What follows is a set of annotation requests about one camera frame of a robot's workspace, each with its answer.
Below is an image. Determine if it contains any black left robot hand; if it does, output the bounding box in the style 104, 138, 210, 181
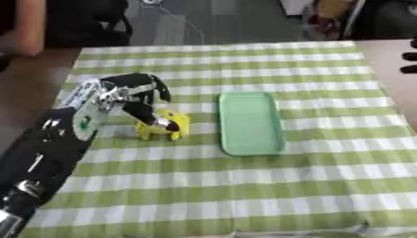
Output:
98, 73, 182, 133

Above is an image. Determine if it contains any yellow toy animal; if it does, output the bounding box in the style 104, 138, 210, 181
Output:
133, 108, 193, 142

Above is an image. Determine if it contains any white cable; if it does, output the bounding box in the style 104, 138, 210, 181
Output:
141, 0, 209, 45

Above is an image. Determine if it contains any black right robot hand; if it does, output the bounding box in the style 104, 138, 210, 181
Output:
398, 39, 417, 74

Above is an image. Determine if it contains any person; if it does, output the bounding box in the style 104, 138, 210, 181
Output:
0, 0, 49, 73

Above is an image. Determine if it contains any green rectangular tray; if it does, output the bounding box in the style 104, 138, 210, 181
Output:
216, 91, 289, 157

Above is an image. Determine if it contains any black office chair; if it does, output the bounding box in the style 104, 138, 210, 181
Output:
44, 0, 136, 48

